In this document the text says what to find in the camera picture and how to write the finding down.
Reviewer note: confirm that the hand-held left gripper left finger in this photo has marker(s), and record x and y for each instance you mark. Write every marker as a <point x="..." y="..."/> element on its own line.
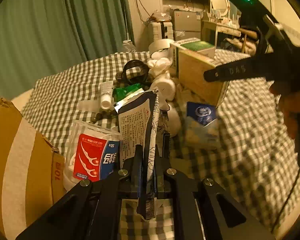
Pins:
<point x="137" y="165"/>

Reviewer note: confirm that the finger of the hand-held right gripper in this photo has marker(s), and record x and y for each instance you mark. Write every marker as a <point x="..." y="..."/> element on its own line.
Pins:
<point x="230" y="71"/>

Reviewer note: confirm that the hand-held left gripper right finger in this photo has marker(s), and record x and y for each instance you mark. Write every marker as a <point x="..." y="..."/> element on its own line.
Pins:
<point x="166" y="150"/>

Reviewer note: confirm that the blue white printed packet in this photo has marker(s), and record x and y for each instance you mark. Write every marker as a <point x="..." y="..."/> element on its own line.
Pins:
<point x="136" y="120"/>

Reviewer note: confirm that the white lace scrunchie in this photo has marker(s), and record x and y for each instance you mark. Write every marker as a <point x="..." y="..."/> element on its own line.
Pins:
<point x="163" y="86"/>

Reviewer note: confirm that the brown cardboard box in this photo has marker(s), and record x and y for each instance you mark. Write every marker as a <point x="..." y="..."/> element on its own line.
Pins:
<point x="17" y="160"/>

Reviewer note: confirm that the person's right hand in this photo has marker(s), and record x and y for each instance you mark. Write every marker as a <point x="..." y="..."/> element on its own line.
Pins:
<point x="288" y="110"/>

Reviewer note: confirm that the tissue box green top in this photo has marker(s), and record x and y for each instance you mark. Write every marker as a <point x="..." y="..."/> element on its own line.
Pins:
<point x="197" y="77"/>

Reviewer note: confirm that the wooden vanity table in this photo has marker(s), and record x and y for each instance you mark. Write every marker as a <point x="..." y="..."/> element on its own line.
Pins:
<point x="222" y="32"/>

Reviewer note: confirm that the blue clear snack bag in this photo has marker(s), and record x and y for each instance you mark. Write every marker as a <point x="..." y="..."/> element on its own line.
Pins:
<point x="202" y="122"/>

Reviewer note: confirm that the clear jar red blue label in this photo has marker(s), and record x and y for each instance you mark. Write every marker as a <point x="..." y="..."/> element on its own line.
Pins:
<point x="90" y="152"/>

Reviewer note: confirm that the checked bed sheet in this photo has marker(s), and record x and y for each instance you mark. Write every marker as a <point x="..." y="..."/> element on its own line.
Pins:
<point x="240" y="135"/>

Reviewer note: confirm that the grey small fridge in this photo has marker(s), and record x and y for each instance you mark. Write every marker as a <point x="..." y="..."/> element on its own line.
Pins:
<point x="186" y="23"/>

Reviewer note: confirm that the round white mirror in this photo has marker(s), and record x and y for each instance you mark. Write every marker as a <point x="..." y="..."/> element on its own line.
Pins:
<point x="219" y="1"/>

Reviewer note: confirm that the green packet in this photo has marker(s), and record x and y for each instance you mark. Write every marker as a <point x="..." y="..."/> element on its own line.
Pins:
<point x="126" y="91"/>

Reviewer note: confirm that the white tape roll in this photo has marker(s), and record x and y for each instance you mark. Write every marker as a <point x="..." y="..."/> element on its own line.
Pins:
<point x="161" y="46"/>

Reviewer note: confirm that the white squeeze tube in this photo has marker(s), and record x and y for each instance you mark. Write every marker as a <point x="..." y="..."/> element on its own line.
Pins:
<point x="106" y="92"/>

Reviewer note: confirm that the white suitcase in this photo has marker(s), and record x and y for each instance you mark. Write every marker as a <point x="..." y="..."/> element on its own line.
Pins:
<point x="158" y="31"/>

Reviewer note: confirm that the black goggles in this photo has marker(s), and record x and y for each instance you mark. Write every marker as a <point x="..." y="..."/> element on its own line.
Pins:
<point x="135" y="72"/>

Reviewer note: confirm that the clear water bottle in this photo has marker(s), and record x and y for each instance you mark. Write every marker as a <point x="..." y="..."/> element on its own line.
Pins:
<point x="128" y="46"/>

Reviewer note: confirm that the green curtain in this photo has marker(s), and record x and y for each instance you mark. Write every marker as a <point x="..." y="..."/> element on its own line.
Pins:
<point x="52" y="25"/>

